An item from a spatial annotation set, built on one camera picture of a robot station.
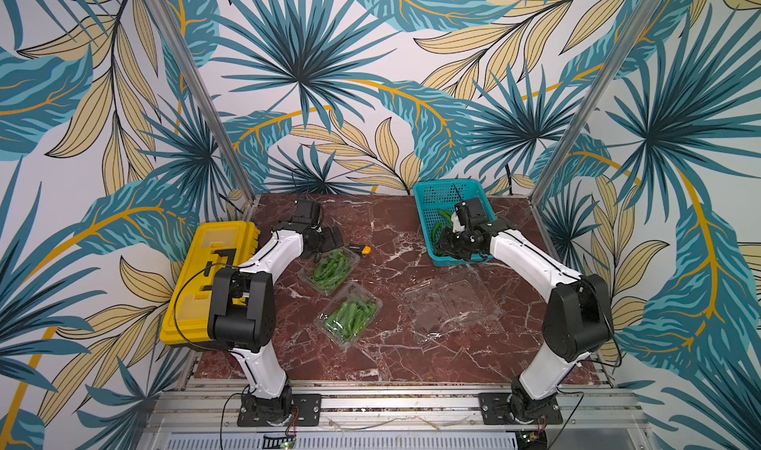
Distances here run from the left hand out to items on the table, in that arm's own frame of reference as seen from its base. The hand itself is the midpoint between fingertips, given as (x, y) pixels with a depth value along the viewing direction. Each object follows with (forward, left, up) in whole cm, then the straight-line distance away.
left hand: (330, 246), depth 94 cm
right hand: (-2, -33, +3) cm, 34 cm away
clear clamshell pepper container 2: (-20, -7, -6) cm, 22 cm away
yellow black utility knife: (+4, -10, -8) cm, 14 cm away
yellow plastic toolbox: (-5, +31, +6) cm, 33 cm away
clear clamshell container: (-17, -37, -4) cm, 41 cm away
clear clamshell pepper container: (-6, +1, -6) cm, 9 cm away
